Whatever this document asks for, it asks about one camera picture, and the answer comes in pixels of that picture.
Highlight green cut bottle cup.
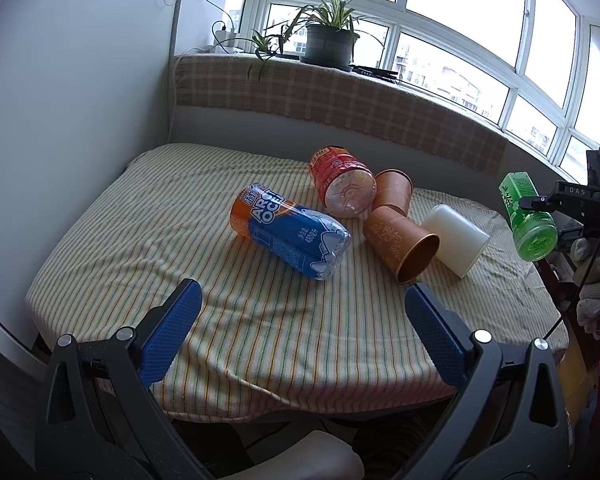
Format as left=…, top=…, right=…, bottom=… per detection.
left=498, top=171, right=558, bottom=261

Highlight white plastic cup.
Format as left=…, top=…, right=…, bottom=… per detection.
left=422, top=205, right=490, bottom=278

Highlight brown paper cup front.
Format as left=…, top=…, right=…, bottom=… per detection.
left=363, top=206, right=440, bottom=284

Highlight brown paper cup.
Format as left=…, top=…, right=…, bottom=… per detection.
left=363, top=206, right=440, bottom=284
left=372, top=169, right=413, bottom=216

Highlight brown paper cup rear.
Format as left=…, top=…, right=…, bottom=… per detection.
left=372, top=169, right=413, bottom=216

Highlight blue orange cut bottle cup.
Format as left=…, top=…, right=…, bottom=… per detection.
left=230, top=183, right=351, bottom=281

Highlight striped yellow table cloth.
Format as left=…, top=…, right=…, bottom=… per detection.
left=24, top=142, right=570, bottom=424

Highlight black items on sill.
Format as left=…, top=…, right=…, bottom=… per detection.
left=351, top=65, right=398, bottom=82

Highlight potted spider plant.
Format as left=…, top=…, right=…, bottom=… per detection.
left=265, top=0, right=360, bottom=72

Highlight brown plaid cloth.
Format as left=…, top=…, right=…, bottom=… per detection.
left=174, top=54, right=507, bottom=176

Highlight small spider plant offshoot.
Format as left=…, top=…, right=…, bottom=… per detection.
left=246, top=26, right=287, bottom=79

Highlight white power adapter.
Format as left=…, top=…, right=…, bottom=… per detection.
left=212, top=21, right=237, bottom=54

